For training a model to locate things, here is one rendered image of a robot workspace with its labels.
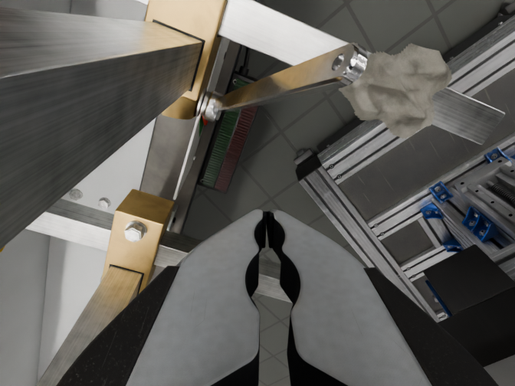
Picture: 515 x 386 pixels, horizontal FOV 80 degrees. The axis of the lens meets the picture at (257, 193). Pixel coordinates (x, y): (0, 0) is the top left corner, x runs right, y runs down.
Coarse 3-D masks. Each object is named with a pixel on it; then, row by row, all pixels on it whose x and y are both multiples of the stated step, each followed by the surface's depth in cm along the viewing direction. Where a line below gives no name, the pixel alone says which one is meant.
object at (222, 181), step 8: (248, 112) 41; (240, 120) 42; (248, 120) 42; (240, 128) 42; (248, 128) 42; (232, 136) 43; (240, 136) 43; (232, 144) 43; (240, 144) 43; (232, 152) 44; (240, 152) 44; (224, 160) 45; (232, 160) 44; (224, 168) 45; (232, 168) 45; (224, 176) 46; (216, 184) 46; (224, 184) 46
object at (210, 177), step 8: (240, 80) 39; (232, 112) 41; (224, 120) 42; (232, 120) 42; (224, 128) 42; (232, 128) 42; (224, 136) 43; (216, 144) 43; (224, 144) 43; (216, 152) 44; (224, 152) 44; (216, 160) 44; (208, 168) 45; (216, 168) 45; (208, 176) 46; (216, 176) 46; (208, 184) 46
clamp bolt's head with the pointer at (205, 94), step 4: (204, 88) 26; (204, 92) 26; (208, 92) 26; (204, 96) 26; (208, 96) 26; (200, 100) 25; (204, 100) 26; (200, 104) 26; (204, 104) 26; (200, 108) 26; (204, 108) 26; (196, 112) 26; (200, 112) 26; (204, 112) 26; (204, 120) 34; (204, 124) 38
